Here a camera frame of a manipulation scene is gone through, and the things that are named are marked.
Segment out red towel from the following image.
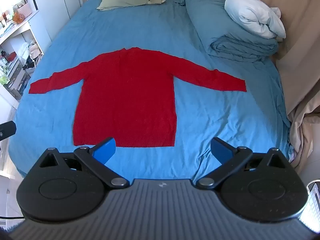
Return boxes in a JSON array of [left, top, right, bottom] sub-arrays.
[[29, 47, 247, 147]]

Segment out blue bed sheet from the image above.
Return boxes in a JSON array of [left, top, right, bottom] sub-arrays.
[[7, 0, 293, 180]]

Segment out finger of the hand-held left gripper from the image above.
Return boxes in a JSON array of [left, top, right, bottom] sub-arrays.
[[0, 121, 17, 140]]

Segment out folded blue duvet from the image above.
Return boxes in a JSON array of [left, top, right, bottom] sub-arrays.
[[174, 0, 279, 63]]

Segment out white pillow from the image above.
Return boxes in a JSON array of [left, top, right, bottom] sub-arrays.
[[224, 0, 286, 39]]

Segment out white shelf unit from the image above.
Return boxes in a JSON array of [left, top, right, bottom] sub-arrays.
[[0, 17, 52, 103]]

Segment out white wardrobe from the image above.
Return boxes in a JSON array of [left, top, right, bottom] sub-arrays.
[[32, 0, 83, 54]]

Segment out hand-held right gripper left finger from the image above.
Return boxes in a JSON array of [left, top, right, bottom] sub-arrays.
[[31, 137, 130, 189]]

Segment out white keyboard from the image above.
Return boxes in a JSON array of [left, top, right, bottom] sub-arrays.
[[301, 180, 320, 230]]

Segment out beige curtain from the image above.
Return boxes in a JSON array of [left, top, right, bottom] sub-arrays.
[[244, 0, 320, 178]]

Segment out white plastic bag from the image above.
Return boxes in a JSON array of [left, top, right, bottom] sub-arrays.
[[26, 39, 42, 68]]

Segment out pink storage box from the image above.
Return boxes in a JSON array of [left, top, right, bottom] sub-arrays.
[[13, 3, 33, 18]]

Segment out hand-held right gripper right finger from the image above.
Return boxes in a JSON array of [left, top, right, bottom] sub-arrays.
[[195, 137, 293, 189]]

